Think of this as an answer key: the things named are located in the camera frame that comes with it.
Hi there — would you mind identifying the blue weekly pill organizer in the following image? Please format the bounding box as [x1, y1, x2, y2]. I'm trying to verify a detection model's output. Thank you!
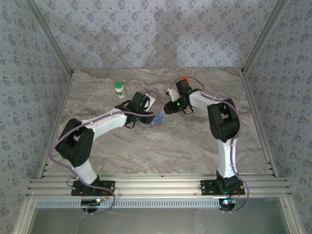
[149, 113, 167, 129]

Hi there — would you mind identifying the white pill bottle green cap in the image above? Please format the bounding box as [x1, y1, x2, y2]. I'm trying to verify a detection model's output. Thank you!
[114, 82, 125, 99]

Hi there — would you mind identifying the small controller board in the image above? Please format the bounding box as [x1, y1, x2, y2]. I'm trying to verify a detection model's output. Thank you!
[81, 198, 102, 207]
[218, 198, 237, 208]

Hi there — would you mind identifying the grey metal lower shelf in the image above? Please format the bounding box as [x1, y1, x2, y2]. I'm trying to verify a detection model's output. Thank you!
[26, 207, 292, 234]

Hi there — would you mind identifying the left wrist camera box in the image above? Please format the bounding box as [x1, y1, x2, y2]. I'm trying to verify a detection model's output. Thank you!
[143, 94, 157, 112]

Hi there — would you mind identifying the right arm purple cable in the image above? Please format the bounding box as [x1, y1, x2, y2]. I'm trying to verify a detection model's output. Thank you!
[169, 77, 251, 213]

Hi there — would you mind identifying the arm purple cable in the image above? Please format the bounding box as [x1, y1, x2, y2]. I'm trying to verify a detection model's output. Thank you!
[48, 90, 164, 216]
[169, 77, 251, 213]

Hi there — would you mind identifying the aluminium mounting rail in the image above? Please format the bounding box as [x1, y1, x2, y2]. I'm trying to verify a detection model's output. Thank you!
[25, 173, 292, 197]

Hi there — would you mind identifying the aluminium table side rail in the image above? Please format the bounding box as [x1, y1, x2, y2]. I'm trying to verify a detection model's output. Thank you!
[36, 73, 75, 180]
[240, 72, 280, 178]

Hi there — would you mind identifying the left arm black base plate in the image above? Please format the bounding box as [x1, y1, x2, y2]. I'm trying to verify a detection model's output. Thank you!
[71, 180, 116, 196]

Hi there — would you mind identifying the grey slotted cable duct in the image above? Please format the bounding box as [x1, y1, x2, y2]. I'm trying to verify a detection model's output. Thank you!
[35, 198, 224, 209]

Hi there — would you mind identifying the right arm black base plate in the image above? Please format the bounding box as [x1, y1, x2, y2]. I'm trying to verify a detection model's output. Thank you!
[200, 179, 245, 195]

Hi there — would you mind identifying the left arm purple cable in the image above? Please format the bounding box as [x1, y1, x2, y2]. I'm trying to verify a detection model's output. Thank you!
[48, 90, 164, 216]

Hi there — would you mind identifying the aluminium frame post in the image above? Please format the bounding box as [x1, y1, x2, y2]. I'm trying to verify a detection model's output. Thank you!
[23, 0, 74, 76]
[240, 0, 291, 75]

